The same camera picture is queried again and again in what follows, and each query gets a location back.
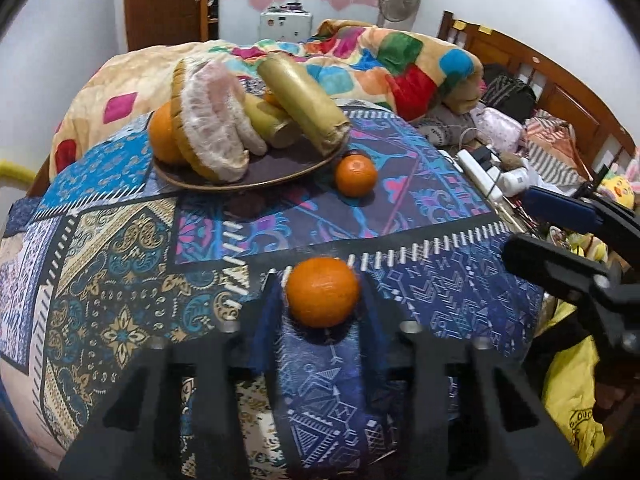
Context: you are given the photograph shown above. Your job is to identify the grey cloth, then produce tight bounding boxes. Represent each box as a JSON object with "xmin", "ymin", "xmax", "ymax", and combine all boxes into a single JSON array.
[{"xmin": 414, "ymin": 104, "xmax": 482, "ymax": 147}]

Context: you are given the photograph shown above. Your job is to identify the brown wooden door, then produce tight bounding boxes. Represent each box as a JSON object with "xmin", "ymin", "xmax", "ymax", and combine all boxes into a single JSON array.
[{"xmin": 124, "ymin": 0, "xmax": 207, "ymax": 52}]

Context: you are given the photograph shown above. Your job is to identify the yellow plastic bag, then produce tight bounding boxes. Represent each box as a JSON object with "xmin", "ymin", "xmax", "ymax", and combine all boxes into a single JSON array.
[{"xmin": 541, "ymin": 304, "xmax": 609, "ymax": 467}]

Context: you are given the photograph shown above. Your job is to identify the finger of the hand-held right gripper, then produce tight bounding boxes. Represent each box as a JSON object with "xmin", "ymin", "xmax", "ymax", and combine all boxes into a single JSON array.
[
  {"xmin": 522, "ymin": 185, "xmax": 640, "ymax": 235},
  {"xmin": 502, "ymin": 233, "xmax": 625, "ymax": 307}
]

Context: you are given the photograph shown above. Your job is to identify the short thick sugarcane piece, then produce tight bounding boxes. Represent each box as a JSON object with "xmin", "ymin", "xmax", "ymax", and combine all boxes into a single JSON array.
[{"xmin": 257, "ymin": 55, "xmax": 350, "ymax": 156}]

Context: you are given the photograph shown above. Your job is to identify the colourful patch blanket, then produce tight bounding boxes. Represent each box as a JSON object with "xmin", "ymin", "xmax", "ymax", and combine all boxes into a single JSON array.
[{"xmin": 50, "ymin": 20, "xmax": 484, "ymax": 187}]

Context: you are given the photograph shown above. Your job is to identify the pink floral pouch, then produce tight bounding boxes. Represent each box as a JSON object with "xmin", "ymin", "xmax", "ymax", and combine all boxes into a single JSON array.
[{"xmin": 472, "ymin": 107, "xmax": 527, "ymax": 154}]

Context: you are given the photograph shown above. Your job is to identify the small mandarin orange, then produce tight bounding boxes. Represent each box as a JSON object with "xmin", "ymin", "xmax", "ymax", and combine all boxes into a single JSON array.
[
  {"xmin": 285, "ymin": 256, "xmax": 361, "ymax": 329},
  {"xmin": 334, "ymin": 154, "xmax": 379, "ymax": 198}
]

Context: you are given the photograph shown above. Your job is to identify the patterned blue patchwork sheet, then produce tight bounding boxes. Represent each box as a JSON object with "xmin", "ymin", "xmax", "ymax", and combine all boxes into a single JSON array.
[{"xmin": 0, "ymin": 102, "xmax": 547, "ymax": 480}]

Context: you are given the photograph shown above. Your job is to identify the standing electric fan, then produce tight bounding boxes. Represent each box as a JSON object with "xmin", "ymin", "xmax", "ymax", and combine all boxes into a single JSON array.
[{"xmin": 378, "ymin": 0, "xmax": 421, "ymax": 32}]

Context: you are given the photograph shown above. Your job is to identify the peeled pomelo piece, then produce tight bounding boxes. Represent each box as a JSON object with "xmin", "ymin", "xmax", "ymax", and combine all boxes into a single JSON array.
[{"xmin": 171, "ymin": 57, "xmax": 269, "ymax": 185}]

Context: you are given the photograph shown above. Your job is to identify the white power strip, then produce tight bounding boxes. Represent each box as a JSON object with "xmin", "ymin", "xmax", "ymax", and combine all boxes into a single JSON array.
[{"xmin": 456, "ymin": 146, "xmax": 529, "ymax": 197}]

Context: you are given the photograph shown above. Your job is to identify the yellow plush toy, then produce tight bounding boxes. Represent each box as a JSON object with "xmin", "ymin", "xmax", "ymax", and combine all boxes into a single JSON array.
[{"xmin": 599, "ymin": 157, "xmax": 640, "ymax": 207}]

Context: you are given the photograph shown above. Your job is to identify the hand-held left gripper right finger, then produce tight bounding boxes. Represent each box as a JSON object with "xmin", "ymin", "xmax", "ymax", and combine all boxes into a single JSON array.
[{"xmin": 354, "ymin": 270, "xmax": 583, "ymax": 480}]

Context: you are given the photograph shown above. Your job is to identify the small white cabinet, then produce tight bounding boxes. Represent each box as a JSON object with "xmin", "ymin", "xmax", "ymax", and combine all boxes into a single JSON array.
[{"xmin": 259, "ymin": 10, "xmax": 314, "ymax": 44}]

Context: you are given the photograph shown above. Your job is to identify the long thin sugarcane piece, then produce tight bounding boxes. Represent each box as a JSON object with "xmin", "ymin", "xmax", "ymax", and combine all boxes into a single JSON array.
[{"xmin": 243, "ymin": 94, "xmax": 304, "ymax": 150}]

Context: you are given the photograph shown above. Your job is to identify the brown round plate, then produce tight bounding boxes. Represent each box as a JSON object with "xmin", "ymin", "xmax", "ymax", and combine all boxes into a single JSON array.
[{"xmin": 152, "ymin": 135, "xmax": 349, "ymax": 192}]

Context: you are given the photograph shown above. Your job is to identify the black bag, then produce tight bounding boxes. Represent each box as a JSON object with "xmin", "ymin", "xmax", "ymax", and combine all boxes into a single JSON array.
[{"xmin": 482, "ymin": 75, "xmax": 537, "ymax": 122}]

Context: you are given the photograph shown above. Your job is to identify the wooden bed headboard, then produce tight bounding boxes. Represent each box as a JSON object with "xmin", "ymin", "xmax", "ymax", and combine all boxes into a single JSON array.
[{"xmin": 437, "ymin": 10, "xmax": 640, "ymax": 173}]

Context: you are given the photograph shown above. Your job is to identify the striped cloth bag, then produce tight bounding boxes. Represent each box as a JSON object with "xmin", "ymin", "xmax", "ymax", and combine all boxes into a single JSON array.
[{"xmin": 525, "ymin": 116, "xmax": 597, "ymax": 182}]

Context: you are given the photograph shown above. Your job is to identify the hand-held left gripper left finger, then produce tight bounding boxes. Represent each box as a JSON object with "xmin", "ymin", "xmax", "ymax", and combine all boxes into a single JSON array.
[{"xmin": 57, "ymin": 269, "xmax": 292, "ymax": 480}]

